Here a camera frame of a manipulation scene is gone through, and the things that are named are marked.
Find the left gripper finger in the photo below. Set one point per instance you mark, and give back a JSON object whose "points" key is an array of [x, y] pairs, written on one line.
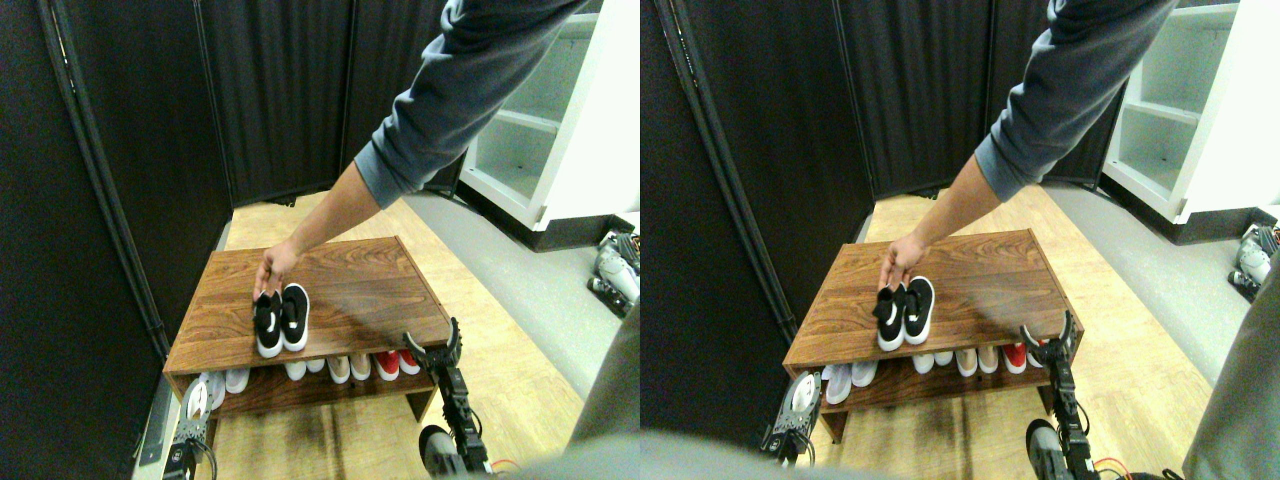
{"points": [[804, 393], [198, 398]]}

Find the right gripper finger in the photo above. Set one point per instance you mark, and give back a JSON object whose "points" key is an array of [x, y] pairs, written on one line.
{"points": [[1033, 342], [417, 350], [456, 342], [1071, 333]]}

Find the black shoe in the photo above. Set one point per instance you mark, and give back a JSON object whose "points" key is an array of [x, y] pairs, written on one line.
{"points": [[919, 312], [891, 322], [268, 330], [296, 318]]}

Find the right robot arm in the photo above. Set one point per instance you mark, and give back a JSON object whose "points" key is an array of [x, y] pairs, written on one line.
{"points": [[1045, 450], [438, 455]]}

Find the person's hand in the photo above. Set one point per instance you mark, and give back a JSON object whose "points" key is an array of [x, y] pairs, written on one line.
{"points": [[277, 268], [904, 260]]}

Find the grey curtain stand foot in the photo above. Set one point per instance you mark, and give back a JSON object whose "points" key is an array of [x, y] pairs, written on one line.
{"points": [[150, 430]]}

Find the beige shoe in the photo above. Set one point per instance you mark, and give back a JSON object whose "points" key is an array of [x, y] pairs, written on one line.
{"points": [[966, 361], [360, 365], [988, 358], [338, 368]]}

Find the brown shoe rack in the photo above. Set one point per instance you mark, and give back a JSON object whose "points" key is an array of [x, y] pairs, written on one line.
{"points": [[370, 290], [990, 285]]}

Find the person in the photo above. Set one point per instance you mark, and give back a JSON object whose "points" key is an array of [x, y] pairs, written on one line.
{"points": [[1240, 400], [615, 410]]}

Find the white shelf unit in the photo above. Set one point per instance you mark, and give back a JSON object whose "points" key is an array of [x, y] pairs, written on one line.
{"points": [[1240, 110], [605, 120]]}

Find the black curtain stand pole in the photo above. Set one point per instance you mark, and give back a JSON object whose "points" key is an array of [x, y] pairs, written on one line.
{"points": [[90, 130], [713, 130]]}

